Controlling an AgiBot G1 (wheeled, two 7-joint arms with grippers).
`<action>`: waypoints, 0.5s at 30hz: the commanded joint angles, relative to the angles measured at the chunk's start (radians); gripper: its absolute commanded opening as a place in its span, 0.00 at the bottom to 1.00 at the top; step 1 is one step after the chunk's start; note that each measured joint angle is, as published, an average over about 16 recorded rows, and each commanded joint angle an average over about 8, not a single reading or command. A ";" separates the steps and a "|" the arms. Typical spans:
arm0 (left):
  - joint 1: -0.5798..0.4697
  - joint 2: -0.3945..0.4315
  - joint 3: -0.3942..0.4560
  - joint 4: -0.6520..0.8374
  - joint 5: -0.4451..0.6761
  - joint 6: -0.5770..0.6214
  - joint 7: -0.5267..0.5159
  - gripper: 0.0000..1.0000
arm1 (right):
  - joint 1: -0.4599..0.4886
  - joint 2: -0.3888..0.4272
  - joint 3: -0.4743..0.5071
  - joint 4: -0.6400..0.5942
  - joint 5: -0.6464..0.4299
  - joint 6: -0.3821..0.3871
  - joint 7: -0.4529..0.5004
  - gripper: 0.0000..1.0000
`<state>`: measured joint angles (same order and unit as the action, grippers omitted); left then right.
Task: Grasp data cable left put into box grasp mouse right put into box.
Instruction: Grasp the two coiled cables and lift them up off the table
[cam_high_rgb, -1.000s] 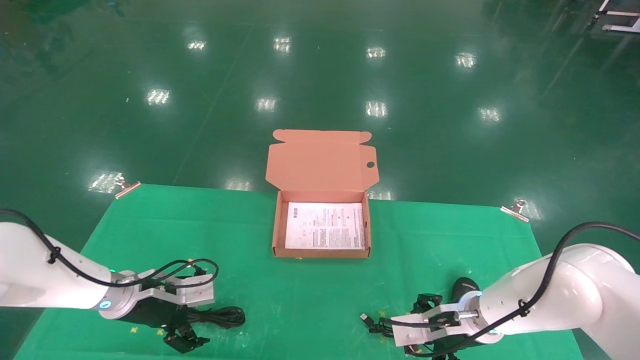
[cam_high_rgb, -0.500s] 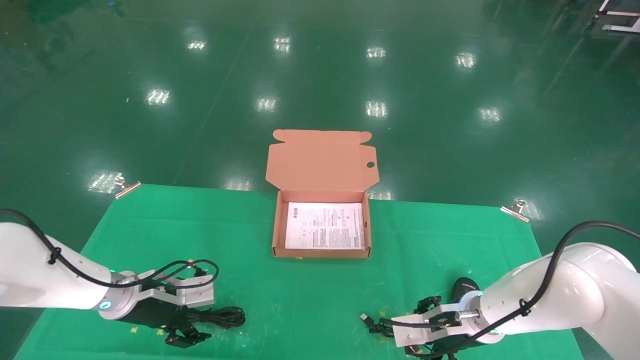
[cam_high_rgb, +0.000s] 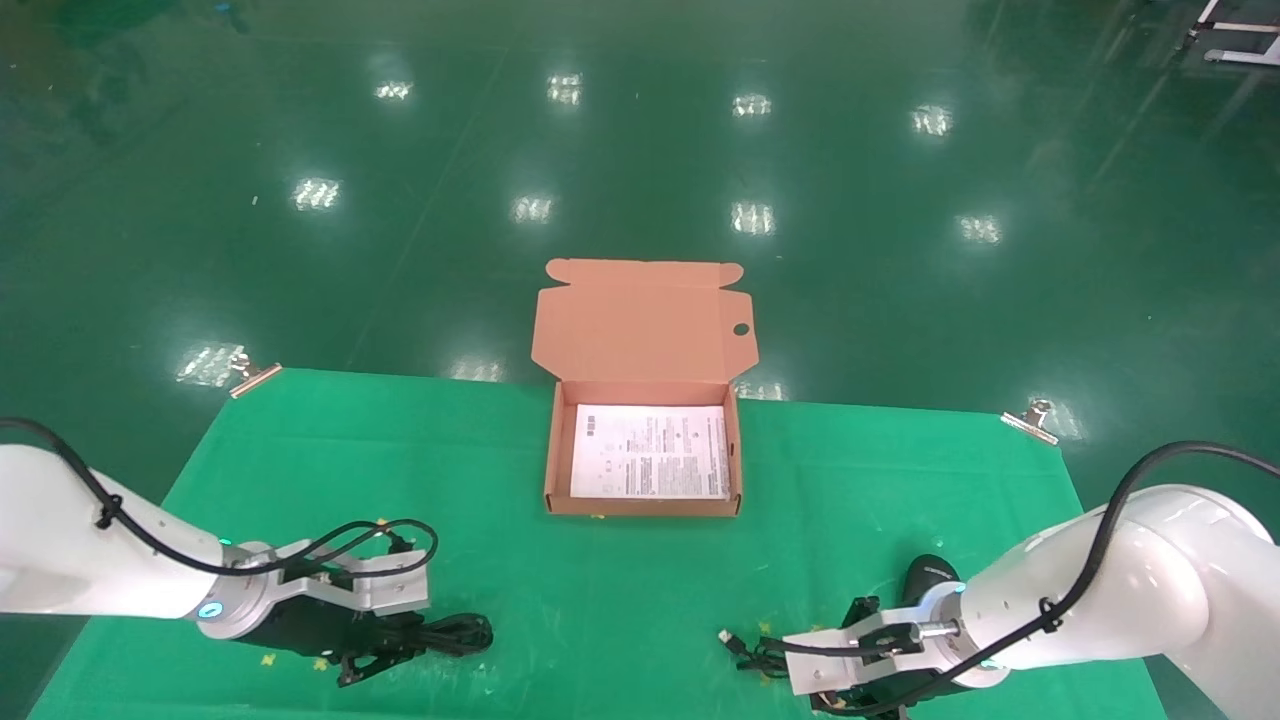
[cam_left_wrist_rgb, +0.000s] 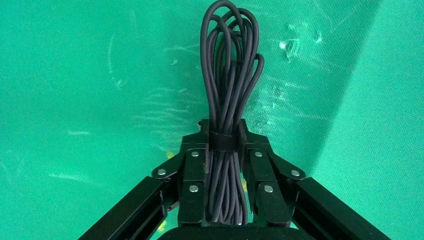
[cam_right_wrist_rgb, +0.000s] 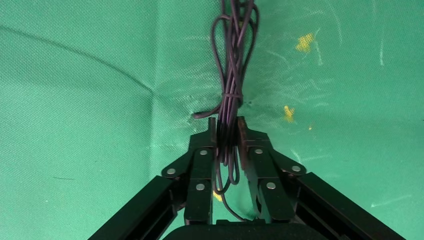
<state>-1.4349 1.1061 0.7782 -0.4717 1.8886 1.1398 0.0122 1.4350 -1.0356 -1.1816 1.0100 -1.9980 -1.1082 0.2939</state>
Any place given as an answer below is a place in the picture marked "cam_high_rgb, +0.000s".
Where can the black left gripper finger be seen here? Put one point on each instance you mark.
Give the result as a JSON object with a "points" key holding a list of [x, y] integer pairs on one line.
{"points": [[405, 627], [375, 665]]}

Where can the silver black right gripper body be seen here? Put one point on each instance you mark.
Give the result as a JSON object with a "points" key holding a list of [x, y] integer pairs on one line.
{"points": [[850, 660]]}

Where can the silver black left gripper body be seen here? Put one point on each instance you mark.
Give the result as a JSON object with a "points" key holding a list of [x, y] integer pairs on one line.
{"points": [[385, 585]]}

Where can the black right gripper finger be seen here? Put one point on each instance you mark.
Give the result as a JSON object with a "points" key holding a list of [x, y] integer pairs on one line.
{"points": [[865, 612], [860, 708]]}

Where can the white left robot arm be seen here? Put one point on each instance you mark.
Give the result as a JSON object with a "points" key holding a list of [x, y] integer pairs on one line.
{"points": [[60, 540]]}

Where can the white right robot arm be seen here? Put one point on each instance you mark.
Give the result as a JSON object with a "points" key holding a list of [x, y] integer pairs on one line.
{"points": [[1150, 580]]}

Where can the open brown cardboard box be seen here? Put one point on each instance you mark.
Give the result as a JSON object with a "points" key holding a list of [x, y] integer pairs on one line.
{"points": [[640, 330]]}

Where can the green table cloth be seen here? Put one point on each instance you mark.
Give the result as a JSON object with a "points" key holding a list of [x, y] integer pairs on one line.
{"points": [[640, 600]]}

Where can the metal binder clip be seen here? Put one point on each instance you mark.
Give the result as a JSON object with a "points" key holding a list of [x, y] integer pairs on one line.
{"points": [[255, 380], [1030, 425]]}

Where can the white printed instruction sheet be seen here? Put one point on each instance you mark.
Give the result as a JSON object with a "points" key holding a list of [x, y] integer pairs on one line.
{"points": [[650, 455]]}

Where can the white metal frame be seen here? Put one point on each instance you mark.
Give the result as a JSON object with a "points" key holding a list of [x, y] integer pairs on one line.
{"points": [[1240, 57]]}

